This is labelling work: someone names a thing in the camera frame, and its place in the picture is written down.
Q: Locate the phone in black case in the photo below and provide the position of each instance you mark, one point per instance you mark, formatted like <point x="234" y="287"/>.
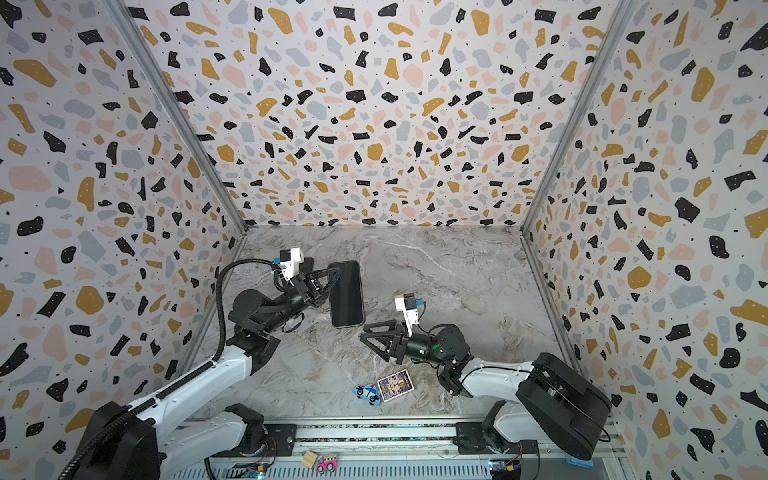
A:
<point x="307" y="265"/>

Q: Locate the blue toy car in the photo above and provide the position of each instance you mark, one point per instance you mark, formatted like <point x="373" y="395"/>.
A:
<point x="368" y="393"/>

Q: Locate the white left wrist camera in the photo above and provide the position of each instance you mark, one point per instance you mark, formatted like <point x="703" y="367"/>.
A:
<point x="289" y="263"/>

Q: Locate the small wooden block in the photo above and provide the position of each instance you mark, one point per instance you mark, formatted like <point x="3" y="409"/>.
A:
<point x="309" y="459"/>

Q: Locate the aluminium left corner post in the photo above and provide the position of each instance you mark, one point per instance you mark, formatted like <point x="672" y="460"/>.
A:
<point x="120" y="16"/>

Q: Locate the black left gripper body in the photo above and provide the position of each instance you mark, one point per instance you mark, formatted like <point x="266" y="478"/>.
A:
<point x="307" y="297"/>

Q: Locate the large black phone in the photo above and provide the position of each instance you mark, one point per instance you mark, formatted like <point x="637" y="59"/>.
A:
<point x="346" y="295"/>

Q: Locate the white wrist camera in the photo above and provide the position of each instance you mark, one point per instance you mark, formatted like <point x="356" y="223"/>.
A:
<point x="289" y="263"/>
<point x="410" y="307"/>

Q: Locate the purple card box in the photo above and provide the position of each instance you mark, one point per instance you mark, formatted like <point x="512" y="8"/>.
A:
<point x="395" y="385"/>

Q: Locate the blue sponge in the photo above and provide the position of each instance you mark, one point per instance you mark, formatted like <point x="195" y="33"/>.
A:
<point x="573" y="461"/>

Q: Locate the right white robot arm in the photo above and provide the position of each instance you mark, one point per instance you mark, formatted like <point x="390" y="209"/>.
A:
<point x="542" y="397"/>

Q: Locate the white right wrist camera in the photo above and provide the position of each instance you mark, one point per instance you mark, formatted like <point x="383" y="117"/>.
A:
<point x="410" y="307"/>

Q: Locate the aluminium right corner post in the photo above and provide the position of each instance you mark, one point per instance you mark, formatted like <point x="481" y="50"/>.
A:
<point x="615" y="27"/>

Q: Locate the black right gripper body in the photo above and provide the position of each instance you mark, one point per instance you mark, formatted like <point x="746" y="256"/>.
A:
<point x="398" y="342"/>

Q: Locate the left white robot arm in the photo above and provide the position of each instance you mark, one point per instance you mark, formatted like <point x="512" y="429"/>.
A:
<point x="146" y="439"/>

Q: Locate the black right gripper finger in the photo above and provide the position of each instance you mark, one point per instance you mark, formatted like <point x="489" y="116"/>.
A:
<point x="381" y="345"/>
<point x="384" y="328"/>

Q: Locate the aluminium corner post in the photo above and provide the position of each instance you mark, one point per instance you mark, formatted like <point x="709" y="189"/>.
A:
<point x="120" y="16"/>
<point x="615" y="27"/>

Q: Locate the pink toy car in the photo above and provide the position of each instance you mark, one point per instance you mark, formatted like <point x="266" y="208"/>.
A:
<point x="326" y="465"/>

